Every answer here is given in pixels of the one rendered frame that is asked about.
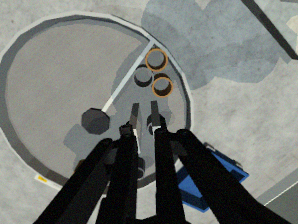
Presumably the blue crate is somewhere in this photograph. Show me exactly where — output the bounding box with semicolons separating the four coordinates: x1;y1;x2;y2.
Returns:
177;142;250;213

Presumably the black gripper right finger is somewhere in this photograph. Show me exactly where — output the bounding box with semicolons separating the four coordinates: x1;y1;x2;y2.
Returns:
151;100;292;224

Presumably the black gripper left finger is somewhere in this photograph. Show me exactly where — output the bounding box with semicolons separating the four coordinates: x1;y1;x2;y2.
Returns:
33;103;142;224

